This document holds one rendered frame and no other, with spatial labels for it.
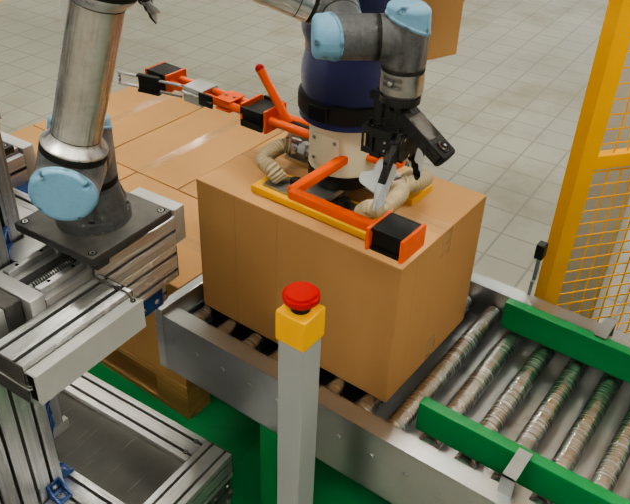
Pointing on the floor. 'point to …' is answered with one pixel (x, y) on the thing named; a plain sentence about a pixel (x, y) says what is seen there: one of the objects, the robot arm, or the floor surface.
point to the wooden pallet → (158, 383)
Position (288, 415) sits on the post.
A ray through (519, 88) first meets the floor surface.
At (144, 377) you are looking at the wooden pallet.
